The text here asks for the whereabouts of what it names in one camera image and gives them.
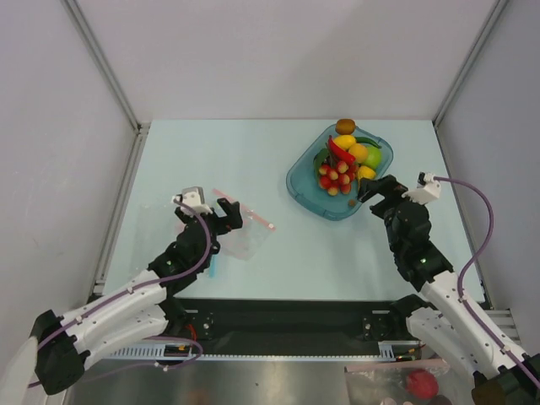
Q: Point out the white cable duct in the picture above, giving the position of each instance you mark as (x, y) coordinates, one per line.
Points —
(324, 351)

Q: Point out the red strawberry bunch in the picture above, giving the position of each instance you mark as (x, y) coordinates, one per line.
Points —
(334, 175)

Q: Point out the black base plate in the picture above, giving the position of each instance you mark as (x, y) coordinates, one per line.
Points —
(286, 321)

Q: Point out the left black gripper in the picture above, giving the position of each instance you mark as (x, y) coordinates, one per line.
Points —
(230, 221)

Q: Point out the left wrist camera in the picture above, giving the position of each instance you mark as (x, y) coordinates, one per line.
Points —
(191, 200)

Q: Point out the red fruit in bag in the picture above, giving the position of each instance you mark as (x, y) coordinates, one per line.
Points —
(422, 384)

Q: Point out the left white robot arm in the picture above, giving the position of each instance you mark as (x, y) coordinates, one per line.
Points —
(145, 307)

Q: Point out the orange fruit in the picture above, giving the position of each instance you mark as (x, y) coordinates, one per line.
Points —
(360, 152)

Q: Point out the yellow pear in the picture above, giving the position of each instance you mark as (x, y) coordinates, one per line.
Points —
(365, 172)

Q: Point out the teal plastic tray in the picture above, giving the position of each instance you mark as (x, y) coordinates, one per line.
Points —
(303, 185)

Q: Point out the red chili pepper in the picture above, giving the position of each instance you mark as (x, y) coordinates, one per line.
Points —
(340, 153)

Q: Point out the brown kiwi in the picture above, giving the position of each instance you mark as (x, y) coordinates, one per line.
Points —
(345, 126)

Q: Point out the green chili pepper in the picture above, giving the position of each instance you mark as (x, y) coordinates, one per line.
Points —
(368, 141)

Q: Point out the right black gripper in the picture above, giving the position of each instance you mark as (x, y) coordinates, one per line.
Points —
(386, 196)

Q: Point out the green apple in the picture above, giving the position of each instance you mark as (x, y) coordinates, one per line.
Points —
(373, 158)

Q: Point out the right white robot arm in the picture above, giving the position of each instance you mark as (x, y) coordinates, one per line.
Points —
(441, 313)

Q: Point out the yellow lemon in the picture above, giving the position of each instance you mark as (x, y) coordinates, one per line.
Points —
(345, 142)

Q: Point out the clear zip top bag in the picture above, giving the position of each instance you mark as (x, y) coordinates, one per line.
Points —
(156, 248)

